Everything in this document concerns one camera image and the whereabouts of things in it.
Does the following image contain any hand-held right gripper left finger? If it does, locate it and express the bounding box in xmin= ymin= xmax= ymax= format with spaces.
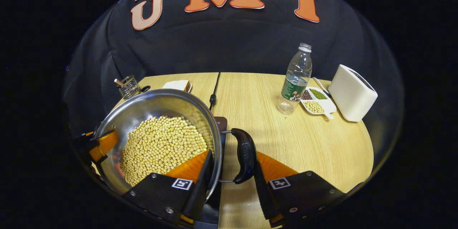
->
xmin=121 ymin=149 xmax=214 ymax=226

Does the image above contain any white divided dish of beans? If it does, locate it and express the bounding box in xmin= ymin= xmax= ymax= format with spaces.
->
xmin=300 ymin=87 xmax=337 ymax=120

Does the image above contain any black induction cooktop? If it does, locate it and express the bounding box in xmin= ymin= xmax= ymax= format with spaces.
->
xmin=204 ymin=116 xmax=228 ymax=228

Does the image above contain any clear plastic bottle green label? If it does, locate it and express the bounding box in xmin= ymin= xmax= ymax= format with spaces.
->
xmin=277 ymin=43 xmax=312 ymax=115

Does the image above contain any black power cable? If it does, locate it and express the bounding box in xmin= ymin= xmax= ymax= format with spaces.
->
xmin=209 ymin=72 xmax=221 ymax=111

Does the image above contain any white toaster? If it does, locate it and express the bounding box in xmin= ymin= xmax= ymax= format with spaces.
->
xmin=328 ymin=64 xmax=378 ymax=122

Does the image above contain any metal mesh holder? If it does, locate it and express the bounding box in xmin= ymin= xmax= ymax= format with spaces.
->
xmin=118 ymin=75 xmax=142 ymax=99

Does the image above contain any stainless steel pot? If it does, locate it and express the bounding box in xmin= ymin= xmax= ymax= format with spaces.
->
xmin=92 ymin=89 xmax=257 ymax=201

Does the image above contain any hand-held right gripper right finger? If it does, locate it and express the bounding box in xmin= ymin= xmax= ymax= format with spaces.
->
xmin=253 ymin=151 xmax=347 ymax=228

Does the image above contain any pile of soybeans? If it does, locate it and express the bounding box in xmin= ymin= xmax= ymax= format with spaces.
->
xmin=119 ymin=116 xmax=208 ymax=186

